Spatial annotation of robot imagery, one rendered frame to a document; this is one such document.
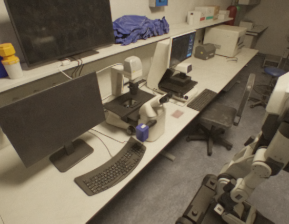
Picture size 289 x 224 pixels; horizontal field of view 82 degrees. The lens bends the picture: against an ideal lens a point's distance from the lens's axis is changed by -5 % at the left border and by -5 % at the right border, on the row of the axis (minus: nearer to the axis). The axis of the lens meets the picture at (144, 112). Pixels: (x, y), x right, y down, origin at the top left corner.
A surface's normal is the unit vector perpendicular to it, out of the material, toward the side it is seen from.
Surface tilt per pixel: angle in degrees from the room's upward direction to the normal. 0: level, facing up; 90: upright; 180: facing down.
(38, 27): 86
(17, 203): 0
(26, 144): 86
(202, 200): 0
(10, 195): 0
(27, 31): 86
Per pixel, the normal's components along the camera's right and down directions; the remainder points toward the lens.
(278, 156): -0.64, 0.44
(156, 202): 0.00, -0.82
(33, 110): 0.77, 0.31
